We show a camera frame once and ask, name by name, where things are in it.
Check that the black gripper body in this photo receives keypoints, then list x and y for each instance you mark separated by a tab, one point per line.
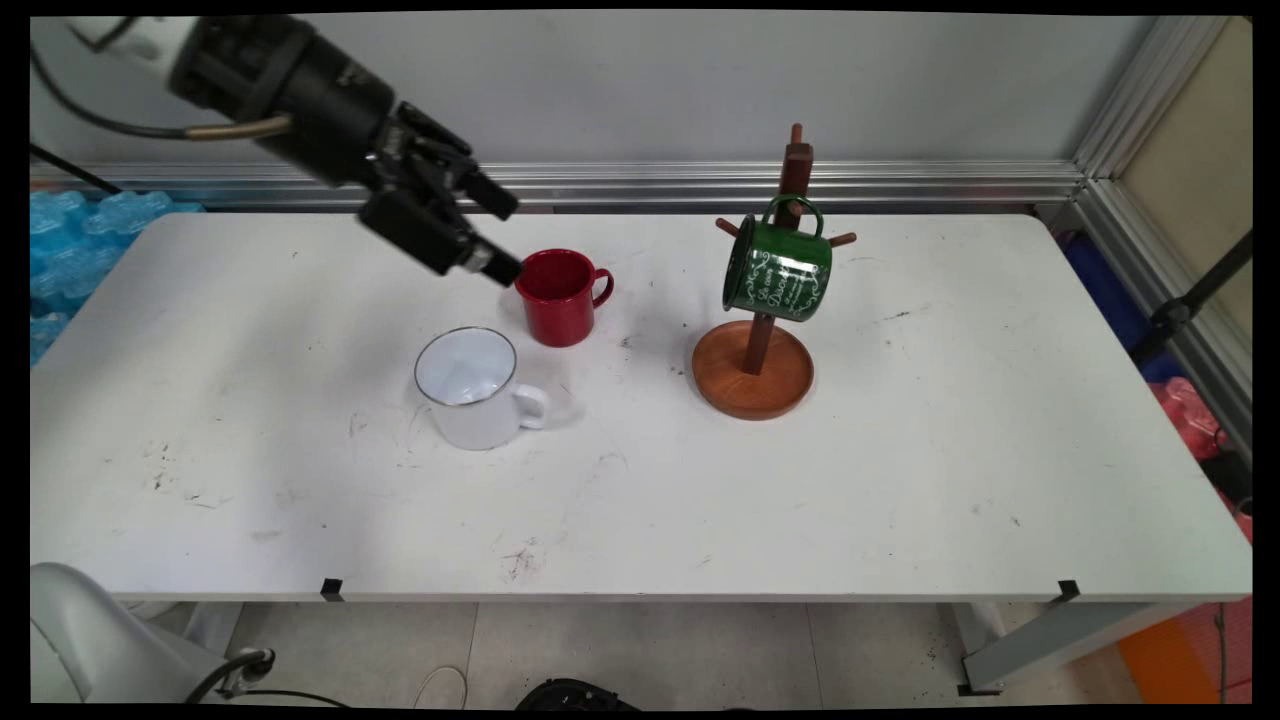
335	110

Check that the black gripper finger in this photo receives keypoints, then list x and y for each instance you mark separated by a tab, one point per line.
465	170
430	240

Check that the green enamel mug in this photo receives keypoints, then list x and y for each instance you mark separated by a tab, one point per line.
785	280

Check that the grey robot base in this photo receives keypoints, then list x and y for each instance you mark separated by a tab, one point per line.
90	640

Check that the red enamel mug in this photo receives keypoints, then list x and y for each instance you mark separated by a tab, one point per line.
555	315

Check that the white enamel mug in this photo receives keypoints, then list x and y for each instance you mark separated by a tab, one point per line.
480	420

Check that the blue bubble wrap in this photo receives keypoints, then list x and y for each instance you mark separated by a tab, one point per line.
70	240

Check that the wooden mug tree stand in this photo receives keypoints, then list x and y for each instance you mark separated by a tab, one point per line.
750	385

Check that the black table edge clip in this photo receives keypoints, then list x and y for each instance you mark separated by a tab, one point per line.
1068	590
331	590

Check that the grey metal table leg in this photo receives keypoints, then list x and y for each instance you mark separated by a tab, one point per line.
215	625
1040	640

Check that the black object on floor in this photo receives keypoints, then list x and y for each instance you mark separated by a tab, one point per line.
575	696

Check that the blue plastic bag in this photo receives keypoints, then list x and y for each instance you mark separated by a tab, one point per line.
1100	290

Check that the black tripod pole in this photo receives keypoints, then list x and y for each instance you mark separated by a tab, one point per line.
1190	300

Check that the red plastic bag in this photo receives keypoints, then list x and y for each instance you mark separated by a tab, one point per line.
1190	415

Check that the orange box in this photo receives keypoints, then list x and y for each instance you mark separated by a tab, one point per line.
1160	665

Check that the long aluminium frame rail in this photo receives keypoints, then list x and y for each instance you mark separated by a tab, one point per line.
620	185

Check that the aluminium frame upright post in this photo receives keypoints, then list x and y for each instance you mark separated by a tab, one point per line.
1125	100

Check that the short aluminium frame rail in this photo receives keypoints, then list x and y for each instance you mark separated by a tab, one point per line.
1170	300

